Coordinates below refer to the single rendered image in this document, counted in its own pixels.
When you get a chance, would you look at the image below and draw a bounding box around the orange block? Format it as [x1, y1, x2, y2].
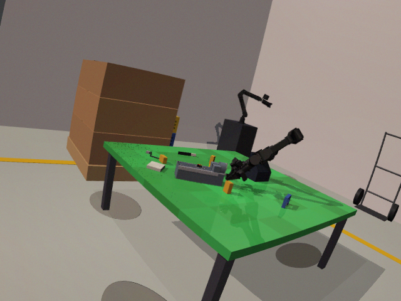
[159, 154, 167, 164]
[223, 181, 233, 194]
[209, 155, 216, 164]

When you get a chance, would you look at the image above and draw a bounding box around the beige flat rectangular block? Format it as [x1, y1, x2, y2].
[146, 161, 165, 172]

